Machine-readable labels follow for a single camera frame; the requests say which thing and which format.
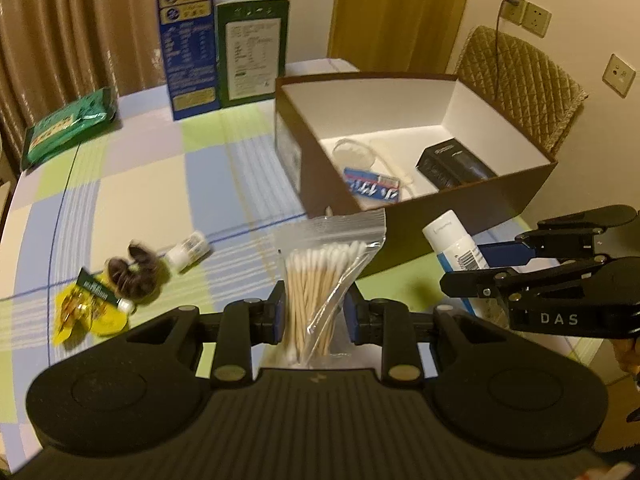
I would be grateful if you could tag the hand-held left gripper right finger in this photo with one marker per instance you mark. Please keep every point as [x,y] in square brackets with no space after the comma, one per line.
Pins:
[350,310]

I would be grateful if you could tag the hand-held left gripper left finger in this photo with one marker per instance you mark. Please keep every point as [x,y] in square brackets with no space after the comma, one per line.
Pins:
[277,310]

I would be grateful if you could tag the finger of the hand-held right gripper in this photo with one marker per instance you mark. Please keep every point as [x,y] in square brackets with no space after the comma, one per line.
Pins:
[475,282]
[500,253]

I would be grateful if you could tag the white tube with blue label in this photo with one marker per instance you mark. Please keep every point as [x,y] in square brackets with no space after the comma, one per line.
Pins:
[452,240]

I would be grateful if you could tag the bag of cotton swabs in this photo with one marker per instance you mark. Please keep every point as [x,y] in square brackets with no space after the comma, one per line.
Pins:
[320,270]

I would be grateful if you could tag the brown cardboard box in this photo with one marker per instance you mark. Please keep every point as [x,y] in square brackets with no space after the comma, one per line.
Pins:
[475,205]

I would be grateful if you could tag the black product box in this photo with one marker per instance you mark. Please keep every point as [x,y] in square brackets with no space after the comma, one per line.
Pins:
[450,165]

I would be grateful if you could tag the small white bottle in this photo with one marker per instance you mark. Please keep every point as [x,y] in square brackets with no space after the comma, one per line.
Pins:
[187,251]

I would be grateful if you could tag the clear floss pick box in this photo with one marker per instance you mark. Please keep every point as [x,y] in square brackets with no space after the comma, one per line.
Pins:
[372,187]

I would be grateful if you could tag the dark brown hair scrunchie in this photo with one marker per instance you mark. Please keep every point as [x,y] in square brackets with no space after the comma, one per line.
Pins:
[135,280]

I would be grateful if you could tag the translucent plastic cup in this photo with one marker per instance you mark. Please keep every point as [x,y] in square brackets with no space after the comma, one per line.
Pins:
[352,152]

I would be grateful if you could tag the yellow snack packet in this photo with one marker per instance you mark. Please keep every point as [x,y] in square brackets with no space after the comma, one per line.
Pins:
[100,322]

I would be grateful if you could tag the small green tube white cap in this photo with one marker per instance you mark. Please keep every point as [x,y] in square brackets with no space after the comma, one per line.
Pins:
[97,287]

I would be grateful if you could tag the chair with quilted cover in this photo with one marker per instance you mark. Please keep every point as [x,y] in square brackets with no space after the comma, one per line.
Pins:
[525,80]

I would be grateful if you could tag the checked tablecloth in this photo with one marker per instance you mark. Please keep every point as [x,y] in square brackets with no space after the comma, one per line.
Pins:
[150,185]

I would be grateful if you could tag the tall green carton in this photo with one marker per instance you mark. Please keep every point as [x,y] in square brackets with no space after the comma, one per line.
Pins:
[250,50]

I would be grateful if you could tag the golden brown curtain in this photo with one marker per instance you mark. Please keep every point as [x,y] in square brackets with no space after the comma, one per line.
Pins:
[400,10]

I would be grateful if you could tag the tall blue carton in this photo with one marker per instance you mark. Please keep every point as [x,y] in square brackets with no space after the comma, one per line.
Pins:
[190,60]

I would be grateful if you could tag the green wet wipe pack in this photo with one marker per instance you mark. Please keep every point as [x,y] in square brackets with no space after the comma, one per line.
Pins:
[65,122]

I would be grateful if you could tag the beige curtain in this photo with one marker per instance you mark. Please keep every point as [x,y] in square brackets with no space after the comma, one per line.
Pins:
[75,25]

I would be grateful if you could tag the round-hole wall outlet plate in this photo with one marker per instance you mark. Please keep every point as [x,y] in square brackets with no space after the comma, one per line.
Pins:
[619,75]

